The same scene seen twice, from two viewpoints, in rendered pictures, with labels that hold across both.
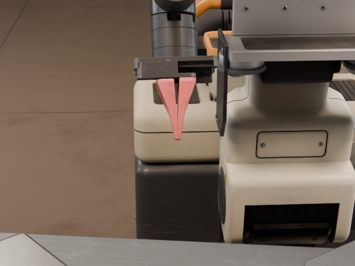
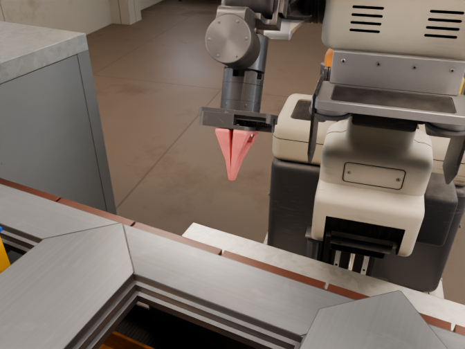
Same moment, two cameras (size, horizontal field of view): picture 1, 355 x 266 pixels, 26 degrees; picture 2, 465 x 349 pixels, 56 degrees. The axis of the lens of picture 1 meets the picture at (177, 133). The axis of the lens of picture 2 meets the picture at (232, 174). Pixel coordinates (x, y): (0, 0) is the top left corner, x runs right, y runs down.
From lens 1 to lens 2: 0.42 m
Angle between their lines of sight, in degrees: 20
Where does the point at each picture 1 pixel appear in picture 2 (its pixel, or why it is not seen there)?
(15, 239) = (113, 228)
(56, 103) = (279, 89)
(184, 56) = (242, 110)
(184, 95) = (236, 145)
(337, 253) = (353, 306)
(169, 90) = (224, 139)
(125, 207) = not seen: hidden behind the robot
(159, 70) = (217, 120)
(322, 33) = (410, 90)
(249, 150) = (337, 174)
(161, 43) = (225, 95)
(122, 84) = not seen: hidden behind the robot
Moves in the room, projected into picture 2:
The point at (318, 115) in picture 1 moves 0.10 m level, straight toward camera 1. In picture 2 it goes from (400, 156) to (387, 180)
